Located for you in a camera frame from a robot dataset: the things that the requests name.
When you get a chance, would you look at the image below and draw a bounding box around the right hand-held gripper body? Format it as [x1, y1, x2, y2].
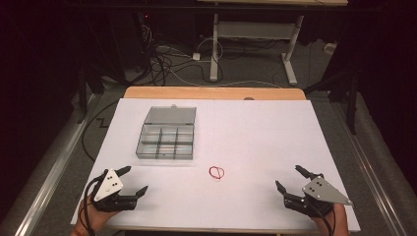
[283, 172, 354, 218]

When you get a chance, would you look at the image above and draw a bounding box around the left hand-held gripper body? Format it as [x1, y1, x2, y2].
[89, 167, 138, 212]

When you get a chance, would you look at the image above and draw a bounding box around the clear plastic compartment box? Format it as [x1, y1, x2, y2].
[135, 104, 198, 161]

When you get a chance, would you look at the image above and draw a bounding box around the red rubber band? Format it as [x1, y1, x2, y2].
[208, 165, 226, 181]

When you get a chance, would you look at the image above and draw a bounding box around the person's right hand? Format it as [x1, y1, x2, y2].
[310, 203, 350, 236]

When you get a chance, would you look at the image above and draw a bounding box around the person's left hand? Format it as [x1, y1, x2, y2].
[69, 196, 123, 236]

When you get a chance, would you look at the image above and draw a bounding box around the white table cover sheet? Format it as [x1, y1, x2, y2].
[70, 97, 362, 233]

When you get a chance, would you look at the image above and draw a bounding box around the black metal stand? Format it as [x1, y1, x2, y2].
[303, 63, 359, 136]
[76, 62, 106, 125]

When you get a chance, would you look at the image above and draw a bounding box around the wooden table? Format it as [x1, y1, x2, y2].
[107, 86, 328, 236]

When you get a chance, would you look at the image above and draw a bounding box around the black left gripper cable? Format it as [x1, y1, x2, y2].
[82, 169, 111, 236]

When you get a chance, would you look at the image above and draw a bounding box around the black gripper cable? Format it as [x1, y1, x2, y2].
[308, 199, 337, 236]
[82, 169, 111, 236]

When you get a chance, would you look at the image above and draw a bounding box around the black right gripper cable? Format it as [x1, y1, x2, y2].
[308, 199, 337, 236]

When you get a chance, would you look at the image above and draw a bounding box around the metal floor rail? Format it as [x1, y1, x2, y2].
[13, 92, 99, 236]
[330, 99, 409, 236]

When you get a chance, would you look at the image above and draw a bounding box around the black curved floor cable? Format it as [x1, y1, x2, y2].
[81, 99, 120, 162]

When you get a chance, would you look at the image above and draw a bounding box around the bundle of black floor cables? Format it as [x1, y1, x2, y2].
[126, 19, 224, 87]

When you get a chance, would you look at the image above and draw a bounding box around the long white floor cable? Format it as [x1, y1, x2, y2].
[156, 45, 283, 89]

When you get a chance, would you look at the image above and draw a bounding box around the white metal frame desk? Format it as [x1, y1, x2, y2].
[196, 0, 349, 87]

